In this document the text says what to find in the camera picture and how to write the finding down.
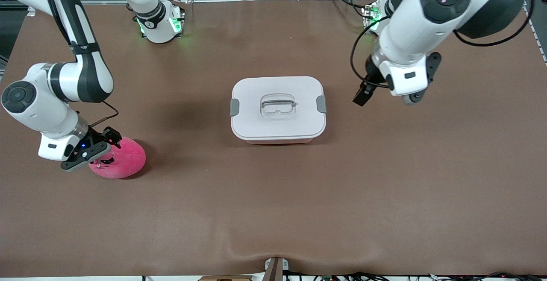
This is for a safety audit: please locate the pink plush toy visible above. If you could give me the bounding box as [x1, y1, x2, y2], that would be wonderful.
[88, 137, 147, 180]

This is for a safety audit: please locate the grey lid handle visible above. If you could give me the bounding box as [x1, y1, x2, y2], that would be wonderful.
[262, 94, 296, 110]

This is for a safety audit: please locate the brown cardboard box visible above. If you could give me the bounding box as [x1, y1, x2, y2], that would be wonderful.
[199, 275, 253, 281]

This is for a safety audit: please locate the brown table mat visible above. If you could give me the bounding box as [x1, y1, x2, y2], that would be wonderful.
[0, 0, 547, 278]

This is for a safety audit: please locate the aluminium table rail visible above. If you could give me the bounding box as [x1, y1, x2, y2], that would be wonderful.
[81, 0, 396, 5]

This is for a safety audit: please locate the aluminium frame structure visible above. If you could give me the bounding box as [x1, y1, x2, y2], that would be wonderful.
[0, 0, 37, 17]

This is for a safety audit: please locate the table edge clamp bracket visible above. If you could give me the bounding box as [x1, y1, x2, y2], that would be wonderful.
[264, 257, 290, 281]

